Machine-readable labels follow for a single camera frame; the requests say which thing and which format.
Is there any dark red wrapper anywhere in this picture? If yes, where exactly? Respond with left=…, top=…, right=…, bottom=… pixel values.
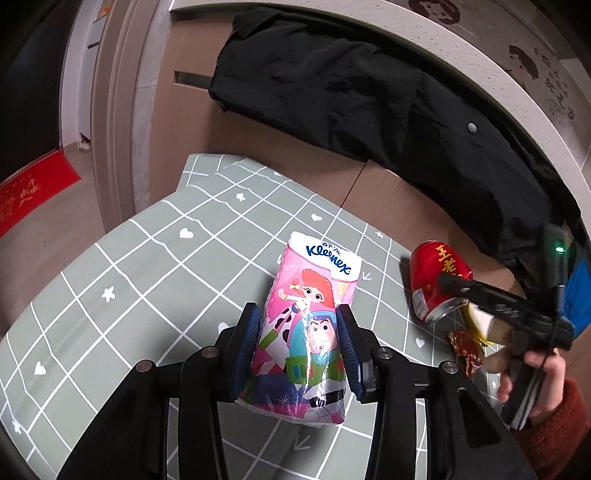
left=448, top=330, right=486, bottom=376

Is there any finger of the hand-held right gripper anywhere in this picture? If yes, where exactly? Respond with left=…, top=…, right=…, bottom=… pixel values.
left=438, top=273, right=574, bottom=350

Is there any grey door frame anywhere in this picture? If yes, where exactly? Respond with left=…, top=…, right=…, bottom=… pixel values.
left=90, top=0, right=186, bottom=232

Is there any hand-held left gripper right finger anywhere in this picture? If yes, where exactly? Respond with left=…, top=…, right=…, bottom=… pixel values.
left=336, top=305, right=539, bottom=480

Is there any black jacket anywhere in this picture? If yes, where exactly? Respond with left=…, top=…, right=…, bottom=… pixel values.
left=208, top=7, right=583, bottom=291

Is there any wooden bed base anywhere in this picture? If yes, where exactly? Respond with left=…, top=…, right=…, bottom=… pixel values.
left=150, top=69, right=546, bottom=302

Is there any red doormat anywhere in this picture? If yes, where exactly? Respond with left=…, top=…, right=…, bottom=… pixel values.
left=0, top=150, right=82, bottom=239

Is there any green grid mat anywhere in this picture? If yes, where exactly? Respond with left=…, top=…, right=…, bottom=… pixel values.
left=0, top=152, right=514, bottom=480

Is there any person's right forearm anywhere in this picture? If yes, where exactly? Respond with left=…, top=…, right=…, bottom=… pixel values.
left=510, top=378, right=591, bottom=480

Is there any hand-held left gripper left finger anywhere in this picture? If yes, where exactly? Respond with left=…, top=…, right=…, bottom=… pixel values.
left=58, top=302, right=264, bottom=480

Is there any red drink can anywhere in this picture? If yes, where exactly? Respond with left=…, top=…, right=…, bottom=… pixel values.
left=409, top=240, right=475, bottom=324

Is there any person's right hand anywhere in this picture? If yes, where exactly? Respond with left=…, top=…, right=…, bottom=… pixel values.
left=486, top=344, right=568, bottom=418

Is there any pink printed tissue pack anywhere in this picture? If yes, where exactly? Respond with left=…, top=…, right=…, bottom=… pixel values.
left=235, top=232, right=363, bottom=425

